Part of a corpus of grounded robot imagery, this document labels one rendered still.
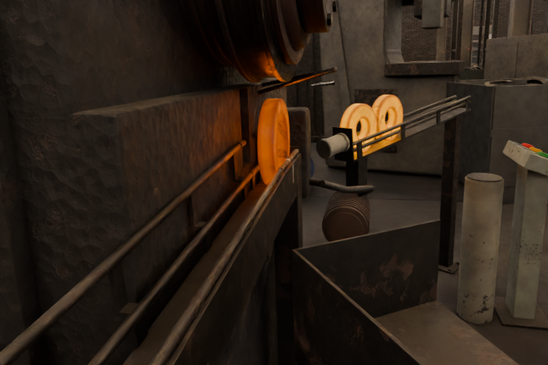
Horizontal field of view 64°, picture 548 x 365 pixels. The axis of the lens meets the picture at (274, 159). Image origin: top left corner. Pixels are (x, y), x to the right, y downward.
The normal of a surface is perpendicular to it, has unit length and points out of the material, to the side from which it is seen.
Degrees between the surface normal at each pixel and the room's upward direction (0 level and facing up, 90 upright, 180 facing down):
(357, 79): 90
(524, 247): 90
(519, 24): 90
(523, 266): 90
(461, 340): 5
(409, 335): 5
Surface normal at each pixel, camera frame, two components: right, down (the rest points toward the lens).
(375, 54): -0.45, 0.21
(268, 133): -0.21, -0.14
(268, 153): -0.21, 0.29
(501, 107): 0.04, 0.22
